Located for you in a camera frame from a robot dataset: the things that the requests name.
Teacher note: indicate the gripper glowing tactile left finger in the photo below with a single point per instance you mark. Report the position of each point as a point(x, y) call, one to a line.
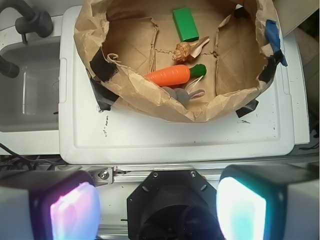
point(48, 205)

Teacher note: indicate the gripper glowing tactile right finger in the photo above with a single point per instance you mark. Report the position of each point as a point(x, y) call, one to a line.
point(269, 202)

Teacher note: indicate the white plastic tray lid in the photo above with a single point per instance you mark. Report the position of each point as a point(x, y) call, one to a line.
point(88, 135)

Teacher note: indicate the black tape piece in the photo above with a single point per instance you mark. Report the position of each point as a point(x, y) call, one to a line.
point(268, 73)
point(104, 97)
point(248, 108)
point(103, 70)

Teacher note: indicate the grey plush bunny toy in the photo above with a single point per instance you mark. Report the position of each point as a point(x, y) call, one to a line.
point(181, 95)

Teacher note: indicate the orange plastic toy carrot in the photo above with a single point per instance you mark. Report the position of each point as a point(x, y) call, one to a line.
point(176, 74)

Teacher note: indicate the brown paper bag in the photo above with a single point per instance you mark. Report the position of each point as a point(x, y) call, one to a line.
point(140, 36)

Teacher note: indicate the blue painter tape strip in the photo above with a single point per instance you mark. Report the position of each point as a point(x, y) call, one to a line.
point(272, 34)

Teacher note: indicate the tan spiral seashell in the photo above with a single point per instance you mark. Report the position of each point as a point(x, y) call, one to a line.
point(187, 51)

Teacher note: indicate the black faucet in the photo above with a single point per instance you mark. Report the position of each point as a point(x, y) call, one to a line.
point(31, 20)

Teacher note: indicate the green rectangular block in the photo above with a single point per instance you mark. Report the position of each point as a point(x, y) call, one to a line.
point(185, 25)

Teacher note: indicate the aluminium frame rail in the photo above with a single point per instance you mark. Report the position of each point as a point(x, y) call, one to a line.
point(104, 175)

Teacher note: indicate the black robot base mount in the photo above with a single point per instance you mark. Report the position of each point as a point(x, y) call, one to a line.
point(173, 205)

